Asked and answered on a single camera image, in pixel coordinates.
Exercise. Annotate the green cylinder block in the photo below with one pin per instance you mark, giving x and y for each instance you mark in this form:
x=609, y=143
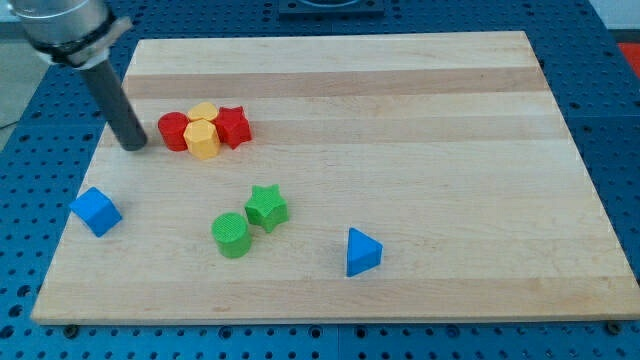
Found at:
x=231, y=234

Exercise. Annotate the blue cube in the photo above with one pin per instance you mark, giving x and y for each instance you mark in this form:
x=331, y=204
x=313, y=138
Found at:
x=97, y=211

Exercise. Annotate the yellow block rear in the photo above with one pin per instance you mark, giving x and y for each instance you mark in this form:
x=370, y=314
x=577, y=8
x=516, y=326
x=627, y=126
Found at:
x=203, y=111

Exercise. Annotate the red star block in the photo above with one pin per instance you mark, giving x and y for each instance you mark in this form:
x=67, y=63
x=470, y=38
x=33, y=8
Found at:
x=233, y=126

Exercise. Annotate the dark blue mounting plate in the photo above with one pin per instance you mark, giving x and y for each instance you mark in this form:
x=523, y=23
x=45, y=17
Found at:
x=291, y=8

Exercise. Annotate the blue triangle block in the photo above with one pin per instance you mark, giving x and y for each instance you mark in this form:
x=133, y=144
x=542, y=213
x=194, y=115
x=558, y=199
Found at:
x=363, y=252

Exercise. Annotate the yellow hexagon block front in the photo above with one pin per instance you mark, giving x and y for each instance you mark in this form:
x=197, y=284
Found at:
x=202, y=139

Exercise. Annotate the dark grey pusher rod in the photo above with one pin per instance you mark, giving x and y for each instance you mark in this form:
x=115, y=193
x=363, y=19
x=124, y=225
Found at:
x=104, y=84

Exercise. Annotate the red cylinder block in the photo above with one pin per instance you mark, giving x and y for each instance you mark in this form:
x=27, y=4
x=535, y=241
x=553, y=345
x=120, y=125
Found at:
x=172, y=126

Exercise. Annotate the green star block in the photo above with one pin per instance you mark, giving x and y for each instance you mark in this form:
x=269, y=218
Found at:
x=266, y=207

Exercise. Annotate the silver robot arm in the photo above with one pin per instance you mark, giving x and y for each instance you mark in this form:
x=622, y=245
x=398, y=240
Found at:
x=79, y=34

